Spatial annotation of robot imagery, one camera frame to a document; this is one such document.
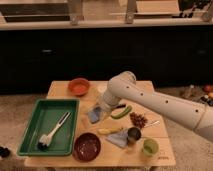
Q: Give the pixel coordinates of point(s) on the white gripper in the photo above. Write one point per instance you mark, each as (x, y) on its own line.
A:
(102, 110)

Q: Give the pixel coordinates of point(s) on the blue sponge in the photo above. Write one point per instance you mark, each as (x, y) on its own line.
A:
(94, 114)

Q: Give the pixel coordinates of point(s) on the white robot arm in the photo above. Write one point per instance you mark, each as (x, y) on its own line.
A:
(192, 115)

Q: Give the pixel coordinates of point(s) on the orange bowl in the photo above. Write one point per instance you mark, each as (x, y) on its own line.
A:
(79, 86)

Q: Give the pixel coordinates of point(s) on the purple bowl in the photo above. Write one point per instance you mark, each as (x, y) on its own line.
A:
(87, 147)

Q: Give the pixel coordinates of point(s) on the black and white eraser block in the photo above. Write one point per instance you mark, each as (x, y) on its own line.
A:
(120, 106)

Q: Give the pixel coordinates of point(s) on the white cup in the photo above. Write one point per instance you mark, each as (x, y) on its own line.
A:
(101, 88)

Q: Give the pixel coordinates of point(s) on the yellow banana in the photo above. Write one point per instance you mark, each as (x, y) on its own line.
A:
(106, 131)

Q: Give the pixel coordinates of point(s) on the green pepper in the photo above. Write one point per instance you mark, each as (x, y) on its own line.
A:
(123, 113)

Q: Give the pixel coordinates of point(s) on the grey blue cloth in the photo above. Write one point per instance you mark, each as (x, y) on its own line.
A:
(119, 139)

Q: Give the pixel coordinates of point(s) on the brown grape bunch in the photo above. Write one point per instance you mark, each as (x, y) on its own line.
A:
(138, 120)

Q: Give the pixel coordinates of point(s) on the metal cup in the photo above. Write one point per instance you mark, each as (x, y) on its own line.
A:
(133, 135)

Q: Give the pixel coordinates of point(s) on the wooden table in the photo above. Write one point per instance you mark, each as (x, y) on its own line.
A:
(111, 155)

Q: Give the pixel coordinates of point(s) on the metal spoon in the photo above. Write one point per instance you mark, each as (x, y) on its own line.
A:
(152, 123)

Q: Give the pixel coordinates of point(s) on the green plastic tray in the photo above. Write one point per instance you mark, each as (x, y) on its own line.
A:
(44, 117)

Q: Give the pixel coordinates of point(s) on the green cup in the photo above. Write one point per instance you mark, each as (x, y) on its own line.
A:
(150, 147)

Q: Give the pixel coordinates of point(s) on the dark cabinet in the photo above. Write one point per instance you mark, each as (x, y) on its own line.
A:
(168, 56)

